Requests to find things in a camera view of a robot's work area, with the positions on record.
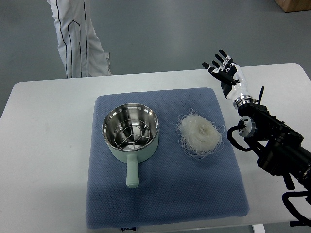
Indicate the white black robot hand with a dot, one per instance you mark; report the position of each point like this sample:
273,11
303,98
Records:
232,78

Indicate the white vermicelli nest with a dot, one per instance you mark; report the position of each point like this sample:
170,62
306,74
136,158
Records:
198,136

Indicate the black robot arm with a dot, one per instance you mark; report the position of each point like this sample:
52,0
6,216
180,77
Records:
278,148

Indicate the mint green steel pot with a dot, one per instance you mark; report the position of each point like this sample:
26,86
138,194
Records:
132,111

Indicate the cardboard box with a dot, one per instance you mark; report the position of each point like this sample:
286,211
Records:
294,5

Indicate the blue quilted mat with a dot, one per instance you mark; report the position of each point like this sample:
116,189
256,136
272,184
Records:
172,186

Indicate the white table leg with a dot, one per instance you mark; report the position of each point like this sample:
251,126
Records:
258,228

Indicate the person in white trousers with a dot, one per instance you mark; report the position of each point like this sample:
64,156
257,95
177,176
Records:
78,45

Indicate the wire steamer rack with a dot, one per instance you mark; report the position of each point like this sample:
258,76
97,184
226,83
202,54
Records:
131,135

